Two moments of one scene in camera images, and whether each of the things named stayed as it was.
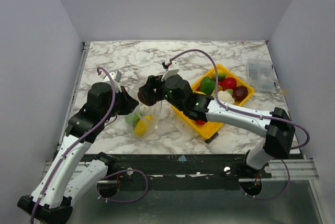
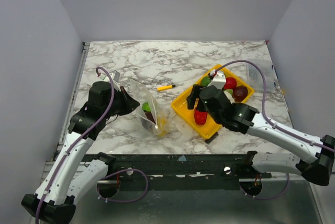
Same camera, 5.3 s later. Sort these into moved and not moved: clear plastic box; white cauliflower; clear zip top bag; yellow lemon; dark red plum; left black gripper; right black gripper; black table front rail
Moved: yellow lemon; right black gripper; clear zip top bag
Not moved: clear plastic box; white cauliflower; left black gripper; dark red plum; black table front rail
